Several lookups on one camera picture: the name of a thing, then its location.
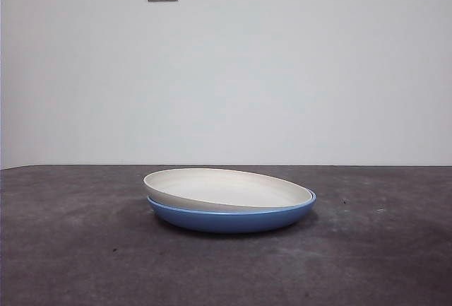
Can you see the white round plate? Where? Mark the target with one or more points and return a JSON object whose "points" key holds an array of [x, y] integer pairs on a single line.
{"points": [[226, 189]]}

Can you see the blue round plate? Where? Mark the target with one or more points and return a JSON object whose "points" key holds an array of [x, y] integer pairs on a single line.
{"points": [[229, 221]]}

